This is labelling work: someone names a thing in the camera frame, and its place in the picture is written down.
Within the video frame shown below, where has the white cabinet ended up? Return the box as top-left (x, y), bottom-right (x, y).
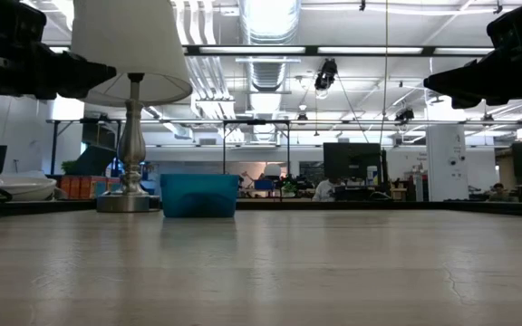
top-left (425, 123), bottom-right (469, 203)

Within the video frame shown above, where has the white shade silver table lamp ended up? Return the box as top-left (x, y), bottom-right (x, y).
top-left (69, 0), bottom-right (194, 213)

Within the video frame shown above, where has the white bowl stack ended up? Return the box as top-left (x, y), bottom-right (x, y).
top-left (0, 174), bottom-right (58, 202)

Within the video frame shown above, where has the black hanging camera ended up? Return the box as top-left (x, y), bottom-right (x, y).
top-left (314, 57), bottom-right (339, 91)
top-left (394, 107), bottom-right (416, 124)

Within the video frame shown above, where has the black table frame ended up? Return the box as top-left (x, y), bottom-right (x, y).
top-left (0, 197), bottom-right (522, 219)

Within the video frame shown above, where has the teal plastic bin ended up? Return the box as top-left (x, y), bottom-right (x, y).
top-left (159, 173), bottom-right (240, 219)

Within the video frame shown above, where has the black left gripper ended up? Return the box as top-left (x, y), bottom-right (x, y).
top-left (0, 39), bottom-right (118, 101)

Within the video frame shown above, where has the person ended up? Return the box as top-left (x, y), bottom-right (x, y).
top-left (311, 177), bottom-right (342, 203)
top-left (484, 181), bottom-right (512, 203)

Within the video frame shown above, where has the dark tilted panel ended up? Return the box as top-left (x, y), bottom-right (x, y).
top-left (66, 144), bottom-right (118, 177)

